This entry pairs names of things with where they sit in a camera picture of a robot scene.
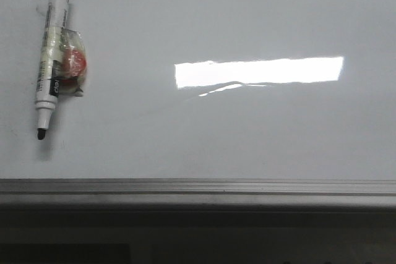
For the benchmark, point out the red magnet taped to marker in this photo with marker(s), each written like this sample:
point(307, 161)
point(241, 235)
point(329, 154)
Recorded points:
point(73, 69)

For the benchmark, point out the white whiteboard marker pen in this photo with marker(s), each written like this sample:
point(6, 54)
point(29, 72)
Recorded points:
point(51, 58)

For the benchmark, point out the white whiteboard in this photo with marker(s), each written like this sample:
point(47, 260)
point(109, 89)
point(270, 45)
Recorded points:
point(256, 89)

